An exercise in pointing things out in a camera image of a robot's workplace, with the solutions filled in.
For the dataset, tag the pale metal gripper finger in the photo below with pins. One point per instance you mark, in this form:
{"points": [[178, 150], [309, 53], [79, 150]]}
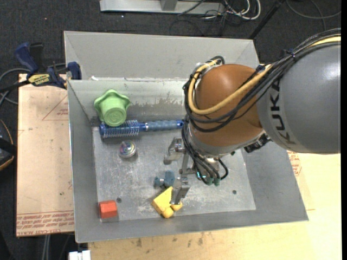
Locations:
{"points": [[177, 146], [180, 189]]}

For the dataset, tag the blue-grey toy piece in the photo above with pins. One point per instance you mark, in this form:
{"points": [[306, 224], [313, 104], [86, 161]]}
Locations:
{"points": [[168, 178]]}

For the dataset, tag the yellow wedge toy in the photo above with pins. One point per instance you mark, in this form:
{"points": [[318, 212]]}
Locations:
{"points": [[162, 200]]}

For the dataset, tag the grey metal bin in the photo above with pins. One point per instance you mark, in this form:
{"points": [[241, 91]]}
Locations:
{"points": [[151, 169]]}

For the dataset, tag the blue round hair brush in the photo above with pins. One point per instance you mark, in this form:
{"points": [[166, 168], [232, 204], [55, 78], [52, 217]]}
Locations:
{"points": [[130, 129]]}

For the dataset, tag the silver spinning top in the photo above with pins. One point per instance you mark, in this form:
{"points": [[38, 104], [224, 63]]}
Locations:
{"points": [[127, 149]]}

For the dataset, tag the orange-red block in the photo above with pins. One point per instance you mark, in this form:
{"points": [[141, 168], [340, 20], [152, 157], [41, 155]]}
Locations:
{"points": [[108, 209]]}

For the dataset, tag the green flower-shaped cup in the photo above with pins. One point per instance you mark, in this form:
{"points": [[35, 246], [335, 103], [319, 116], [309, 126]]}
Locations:
{"points": [[112, 108]]}

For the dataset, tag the brown cardboard board, red print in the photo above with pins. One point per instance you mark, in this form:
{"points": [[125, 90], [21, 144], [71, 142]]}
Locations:
{"points": [[43, 156]]}

